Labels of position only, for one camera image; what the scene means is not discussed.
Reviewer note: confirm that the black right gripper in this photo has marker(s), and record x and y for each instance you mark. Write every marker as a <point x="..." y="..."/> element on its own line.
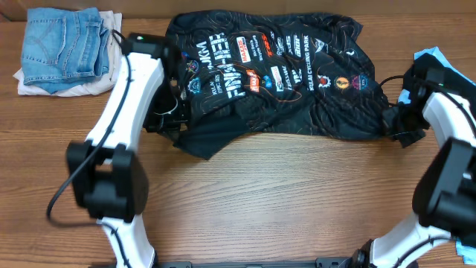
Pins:
<point x="407" y="140"/>

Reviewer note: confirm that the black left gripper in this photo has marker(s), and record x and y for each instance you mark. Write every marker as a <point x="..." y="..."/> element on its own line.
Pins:
<point x="154" y="125"/>

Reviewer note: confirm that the black printed cycling jersey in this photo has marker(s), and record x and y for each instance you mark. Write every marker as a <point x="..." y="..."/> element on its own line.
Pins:
<point x="298" y="73"/>

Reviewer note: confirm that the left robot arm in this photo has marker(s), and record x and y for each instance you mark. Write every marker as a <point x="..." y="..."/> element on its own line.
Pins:
<point x="105" y="173"/>

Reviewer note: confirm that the black and light-blue garment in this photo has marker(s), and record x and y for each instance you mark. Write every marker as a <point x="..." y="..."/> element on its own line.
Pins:
<point x="446" y="74"/>

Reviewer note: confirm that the folded white cloth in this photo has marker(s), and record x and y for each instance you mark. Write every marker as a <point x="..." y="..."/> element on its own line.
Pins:
<point x="97" y="87"/>

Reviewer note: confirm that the folded blue jeans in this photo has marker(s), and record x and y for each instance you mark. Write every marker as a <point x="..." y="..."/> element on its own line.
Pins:
<point x="63" y="48"/>

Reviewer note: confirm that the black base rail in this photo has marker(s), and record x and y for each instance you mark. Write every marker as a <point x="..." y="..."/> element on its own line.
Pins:
<point x="333" y="262"/>

